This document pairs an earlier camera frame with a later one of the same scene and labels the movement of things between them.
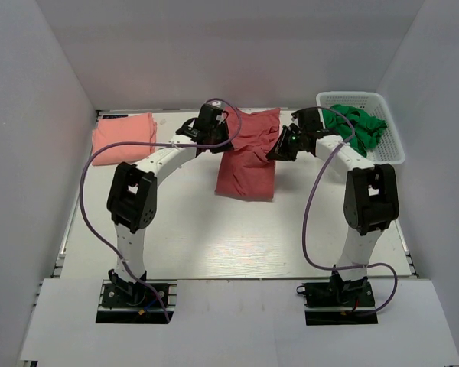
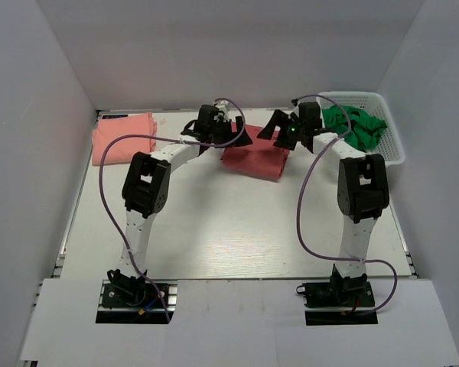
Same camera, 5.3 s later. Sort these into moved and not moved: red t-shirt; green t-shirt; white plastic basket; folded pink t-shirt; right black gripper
Moved: right black gripper; red t-shirt
Not moved: white plastic basket; green t-shirt; folded pink t-shirt
